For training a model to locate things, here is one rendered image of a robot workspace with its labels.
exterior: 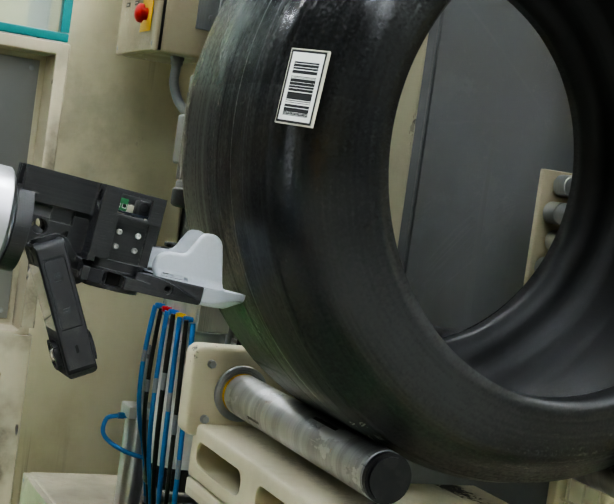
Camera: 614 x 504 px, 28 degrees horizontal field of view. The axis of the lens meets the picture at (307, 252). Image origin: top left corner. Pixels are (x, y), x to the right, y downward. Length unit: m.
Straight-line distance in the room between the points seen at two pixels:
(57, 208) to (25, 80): 0.67
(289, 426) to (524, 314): 0.34
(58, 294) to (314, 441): 0.29
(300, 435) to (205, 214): 0.22
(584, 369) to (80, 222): 0.61
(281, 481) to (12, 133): 0.69
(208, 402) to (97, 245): 0.40
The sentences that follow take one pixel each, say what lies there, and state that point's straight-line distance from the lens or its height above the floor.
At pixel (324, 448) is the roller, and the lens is 1.13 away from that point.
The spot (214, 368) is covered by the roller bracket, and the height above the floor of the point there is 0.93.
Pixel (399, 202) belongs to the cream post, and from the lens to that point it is 1.45.
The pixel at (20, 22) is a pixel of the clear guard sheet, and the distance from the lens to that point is 1.65.
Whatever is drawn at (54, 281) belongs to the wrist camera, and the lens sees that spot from 1.00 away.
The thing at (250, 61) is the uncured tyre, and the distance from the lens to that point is 1.05.
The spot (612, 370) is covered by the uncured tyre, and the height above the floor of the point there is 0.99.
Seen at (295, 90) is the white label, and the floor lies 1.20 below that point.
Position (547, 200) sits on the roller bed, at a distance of 1.70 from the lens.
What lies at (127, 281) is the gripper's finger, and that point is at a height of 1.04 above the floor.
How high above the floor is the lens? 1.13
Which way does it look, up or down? 3 degrees down
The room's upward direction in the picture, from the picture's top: 8 degrees clockwise
